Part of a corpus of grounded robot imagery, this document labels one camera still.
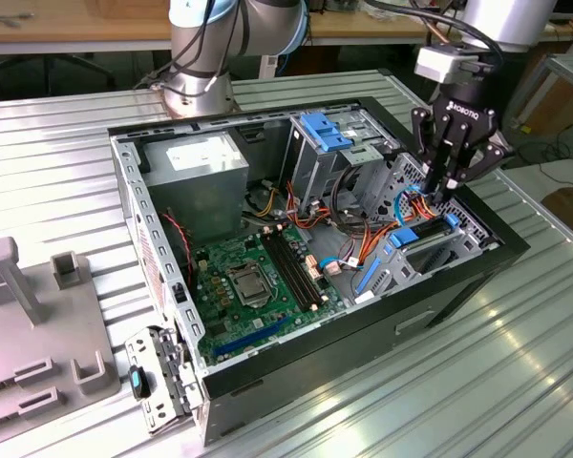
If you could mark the white power adapter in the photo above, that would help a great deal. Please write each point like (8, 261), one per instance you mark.
(267, 67)

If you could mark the black laptop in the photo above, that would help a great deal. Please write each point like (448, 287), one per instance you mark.
(566, 20)

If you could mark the hinged metal slot bracket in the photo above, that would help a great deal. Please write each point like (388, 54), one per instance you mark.
(145, 346)

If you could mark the grey parts rack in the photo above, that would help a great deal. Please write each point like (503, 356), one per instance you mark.
(33, 334)

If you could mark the silver CPU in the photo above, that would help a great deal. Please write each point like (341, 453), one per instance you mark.
(249, 287)

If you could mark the metal optical drive cage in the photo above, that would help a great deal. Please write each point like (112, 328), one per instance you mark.
(315, 172)

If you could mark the hard disk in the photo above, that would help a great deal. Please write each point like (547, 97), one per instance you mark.
(405, 237)

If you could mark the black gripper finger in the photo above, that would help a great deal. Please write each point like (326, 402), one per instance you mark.
(421, 136)
(494, 155)

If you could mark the metal disk bay cage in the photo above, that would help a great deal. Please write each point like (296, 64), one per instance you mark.
(401, 272)

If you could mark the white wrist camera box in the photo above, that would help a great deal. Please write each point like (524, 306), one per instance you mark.
(434, 64)

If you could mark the black RAM slot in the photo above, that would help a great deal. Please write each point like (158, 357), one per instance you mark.
(300, 268)
(286, 269)
(293, 269)
(306, 267)

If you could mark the grey power supply unit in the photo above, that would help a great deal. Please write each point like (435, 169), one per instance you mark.
(196, 200)

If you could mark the wooden desk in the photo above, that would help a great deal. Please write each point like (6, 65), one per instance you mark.
(76, 26)

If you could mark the blue expansion slot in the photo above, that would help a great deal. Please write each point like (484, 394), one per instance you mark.
(248, 339)

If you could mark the black open PC case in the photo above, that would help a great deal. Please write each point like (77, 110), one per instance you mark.
(315, 377)

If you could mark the black latch with blue stripe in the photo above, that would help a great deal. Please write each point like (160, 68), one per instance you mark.
(136, 381)

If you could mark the blue plastic drive latch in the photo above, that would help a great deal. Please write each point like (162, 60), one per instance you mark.
(321, 129)

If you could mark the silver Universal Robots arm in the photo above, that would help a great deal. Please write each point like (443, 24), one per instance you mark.
(267, 24)

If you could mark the green motherboard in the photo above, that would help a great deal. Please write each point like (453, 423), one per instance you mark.
(262, 329)

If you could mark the CPU socket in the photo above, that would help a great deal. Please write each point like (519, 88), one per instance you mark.
(233, 271)

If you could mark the brown cardboard box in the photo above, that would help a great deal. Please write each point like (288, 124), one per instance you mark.
(570, 210)
(563, 105)

